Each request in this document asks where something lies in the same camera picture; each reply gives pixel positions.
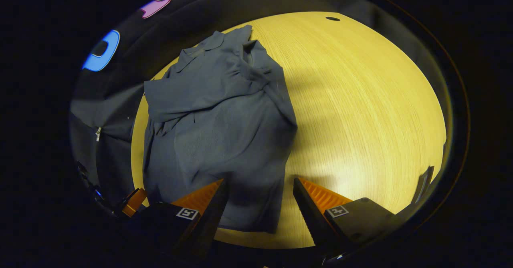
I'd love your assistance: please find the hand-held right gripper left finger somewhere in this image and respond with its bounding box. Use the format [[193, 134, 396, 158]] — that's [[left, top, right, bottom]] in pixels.
[[132, 179, 230, 260]]

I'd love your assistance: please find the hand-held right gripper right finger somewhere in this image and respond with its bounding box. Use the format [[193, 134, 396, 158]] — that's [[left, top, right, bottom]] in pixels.
[[293, 177, 403, 256]]

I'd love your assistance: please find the grey collared shirt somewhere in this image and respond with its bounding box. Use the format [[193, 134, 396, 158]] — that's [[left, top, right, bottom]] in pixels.
[[142, 24, 298, 234]]

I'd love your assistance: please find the black backdrop cloth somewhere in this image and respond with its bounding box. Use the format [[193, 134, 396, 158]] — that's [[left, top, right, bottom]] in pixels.
[[68, 0, 453, 204]]

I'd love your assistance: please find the grey table edge bracket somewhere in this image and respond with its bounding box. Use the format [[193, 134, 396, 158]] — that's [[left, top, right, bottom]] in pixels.
[[411, 165, 435, 204]]

